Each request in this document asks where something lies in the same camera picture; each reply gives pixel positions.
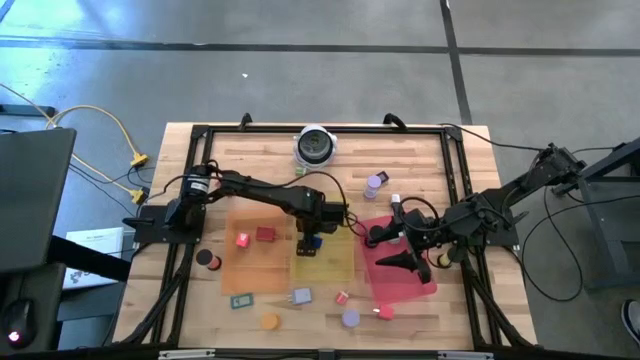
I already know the black side cart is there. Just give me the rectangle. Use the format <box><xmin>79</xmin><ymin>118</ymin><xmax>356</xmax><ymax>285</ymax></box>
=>
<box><xmin>574</xmin><ymin>135</ymin><xmax>640</xmax><ymax>291</ymax></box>

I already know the black desk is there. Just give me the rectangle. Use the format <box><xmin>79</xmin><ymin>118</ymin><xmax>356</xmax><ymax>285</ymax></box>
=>
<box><xmin>0</xmin><ymin>262</ymin><xmax>69</xmax><ymax>354</ymax></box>

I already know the black-capped yellow hourglass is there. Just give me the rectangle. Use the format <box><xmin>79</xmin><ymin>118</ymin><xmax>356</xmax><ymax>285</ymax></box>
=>
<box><xmin>437</xmin><ymin>246</ymin><xmax>469</xmax><ymax>270</ymax></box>

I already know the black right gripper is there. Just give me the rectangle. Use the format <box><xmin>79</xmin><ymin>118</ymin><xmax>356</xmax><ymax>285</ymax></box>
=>
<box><xmin>374</xmin><ymin>202</ymin><xmax>441</xmax><ymax>285</ymax></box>

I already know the orange translucent plastic bin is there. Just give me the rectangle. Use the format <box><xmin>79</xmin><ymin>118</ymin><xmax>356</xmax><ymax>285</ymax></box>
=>
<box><xmin>221</xmin><ymin>207</ymin><xmax>294</xmax><ymax>296</ymax></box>

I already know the silver metal bracket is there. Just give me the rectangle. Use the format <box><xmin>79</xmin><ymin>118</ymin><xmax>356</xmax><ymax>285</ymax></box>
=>
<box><xmin>437</xmin><ymin>350</ymin><xmax>495</xmax><ymax>360</ymax></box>
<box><xmin>158</xmin><ymin>349</ymin><xmax>216</xmax><ymax>360</ymax></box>

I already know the black desk bar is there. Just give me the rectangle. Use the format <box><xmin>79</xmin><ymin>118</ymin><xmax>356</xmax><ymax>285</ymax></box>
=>
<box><xmin>47</xmin><ymin>234</ymin><xmax>132</xmax><ymax>283</ymax></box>

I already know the round white black-rimmed container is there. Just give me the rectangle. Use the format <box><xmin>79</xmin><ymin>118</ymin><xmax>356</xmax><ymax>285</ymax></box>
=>
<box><xmin>293</xmin><ymin>123</ymin><xmax>339</xmax><ymax>170</ymax></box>

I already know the long black floor cable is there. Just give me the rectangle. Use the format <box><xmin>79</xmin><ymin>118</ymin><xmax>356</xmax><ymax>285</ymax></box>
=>
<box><xmin>441</xmin><ymin>121</ymin><xmax>551</xmax><ymax>152</ymax></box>

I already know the looped black floor cable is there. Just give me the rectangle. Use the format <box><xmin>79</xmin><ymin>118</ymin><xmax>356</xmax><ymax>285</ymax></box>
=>
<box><xmin>519</xmin><ymin>187</ymin><xmax>585</xmax><ymax>303</ymax></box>

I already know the black metal table frame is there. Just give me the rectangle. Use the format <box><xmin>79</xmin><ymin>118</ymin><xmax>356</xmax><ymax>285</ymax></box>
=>
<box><xmin>112</xmin><ymin>122</ymin><xmax>539</xmax><ymax>351</ymax></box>

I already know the lavender flat wall charger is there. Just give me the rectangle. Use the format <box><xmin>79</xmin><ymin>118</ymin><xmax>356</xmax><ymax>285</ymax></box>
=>
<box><xmin>287</xmin><ymin>287</ymin><xmax>313</xmax><ymax>306</ymax></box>

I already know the yellow translucent plastic bin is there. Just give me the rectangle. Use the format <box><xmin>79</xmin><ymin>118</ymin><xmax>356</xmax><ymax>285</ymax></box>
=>
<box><xmin>290</xmin><ymin>197</ymin><xmax>356</xmax><ymax>284</ymax></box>

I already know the yellow extension cable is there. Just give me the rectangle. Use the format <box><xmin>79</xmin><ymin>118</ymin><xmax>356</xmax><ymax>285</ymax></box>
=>
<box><xmin>45</xmin><ymin>103</ymin><xmax>151</xmax><ymax>169</ymax></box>
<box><xmin>0</xmin><ymin>81</ymin><xmax>147</xmax><ymax>205</ymax></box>

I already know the dark flat monitor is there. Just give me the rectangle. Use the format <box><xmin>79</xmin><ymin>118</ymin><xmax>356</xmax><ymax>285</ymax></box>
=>
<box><xmin>0</xmin><ymin>127</ymin><xmax>77</xmax><ymax>275</ymax></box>

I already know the black computer mouse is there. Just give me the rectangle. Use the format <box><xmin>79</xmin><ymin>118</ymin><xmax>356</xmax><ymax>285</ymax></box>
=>
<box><xmin>2</xmin><ymin>298</ymin><xmax>37</xmax><ymax>346</ymax></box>

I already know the pink-red translucent plastic bin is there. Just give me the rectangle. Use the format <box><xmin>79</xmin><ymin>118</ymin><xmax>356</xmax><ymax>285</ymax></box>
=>
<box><xmin>355</xmin><ymin>214</ymin><xmax>439</xmax><ymax>306</ymax></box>

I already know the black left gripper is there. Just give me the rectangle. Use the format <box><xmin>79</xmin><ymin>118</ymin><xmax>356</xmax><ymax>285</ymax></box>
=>
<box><xmin>294</xmin><ymin>197</ymin><xmax>351</xmax><ymax>258</ymax></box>

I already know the white paper booklet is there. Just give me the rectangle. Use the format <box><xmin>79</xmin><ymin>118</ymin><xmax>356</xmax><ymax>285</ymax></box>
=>
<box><xmin>62</xmin><ymin>226</ymin><xmax>126</xmax><ymax>291</ymax></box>

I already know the green framed rectangular box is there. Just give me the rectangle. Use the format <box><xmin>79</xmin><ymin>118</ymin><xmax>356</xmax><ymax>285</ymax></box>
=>
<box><xmin>229</xmin><ymin>292</ymin><xmax>255</xmax><ymax>310</ymax></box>

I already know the black-capped red hourglass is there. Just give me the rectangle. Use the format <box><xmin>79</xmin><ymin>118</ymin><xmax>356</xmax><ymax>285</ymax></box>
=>
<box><xmin>195</xmin><ymin>248</ymin><xmax>223</xmax><ymax>272</ymax></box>

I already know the black-capped purple hourglass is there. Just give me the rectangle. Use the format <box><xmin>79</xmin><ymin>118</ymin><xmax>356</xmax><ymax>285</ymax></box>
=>
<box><xmin>367</xmin><ymin>224</ymin><xmax>386</xmax><ymax>250</ymax></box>

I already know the black floor bar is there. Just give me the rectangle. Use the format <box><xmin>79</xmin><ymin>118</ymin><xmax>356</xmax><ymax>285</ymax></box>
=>
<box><xmin>0</xmin><ymin>103</ymin><xmax>57</xmax><ymax>118</ymax></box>

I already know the person's shoe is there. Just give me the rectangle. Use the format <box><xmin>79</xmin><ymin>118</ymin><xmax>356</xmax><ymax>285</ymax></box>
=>
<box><xmin>619</xmin><ymin>298</ymin><xmax>640</xmax><ymax>346</ymax></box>

